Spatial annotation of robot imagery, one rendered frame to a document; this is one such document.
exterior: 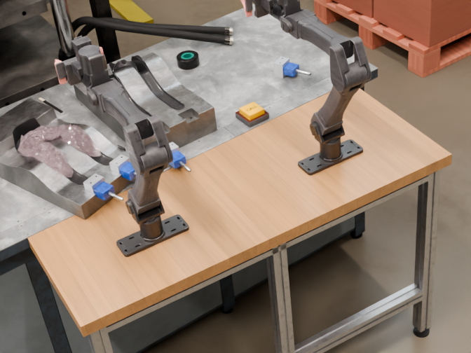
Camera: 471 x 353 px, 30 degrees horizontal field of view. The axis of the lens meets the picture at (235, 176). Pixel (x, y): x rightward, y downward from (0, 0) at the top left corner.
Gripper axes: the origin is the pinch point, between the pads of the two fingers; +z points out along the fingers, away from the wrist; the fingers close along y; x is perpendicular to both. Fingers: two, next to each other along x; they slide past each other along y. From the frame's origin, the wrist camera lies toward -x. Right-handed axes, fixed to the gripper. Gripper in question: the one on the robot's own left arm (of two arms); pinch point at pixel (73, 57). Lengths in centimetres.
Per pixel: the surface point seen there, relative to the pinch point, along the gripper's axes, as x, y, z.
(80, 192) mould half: 34.7, 11.1, -13.9
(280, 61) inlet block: 35, -74, 11
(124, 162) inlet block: 32.2, -4.5, -11.7
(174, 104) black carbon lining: 31.8, -30.5, 6.4
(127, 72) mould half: 26.5, -23.8, 26.2
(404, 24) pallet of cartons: 97, -195, 96
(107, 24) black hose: 27, -32, 63
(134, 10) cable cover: 115, -106, 239
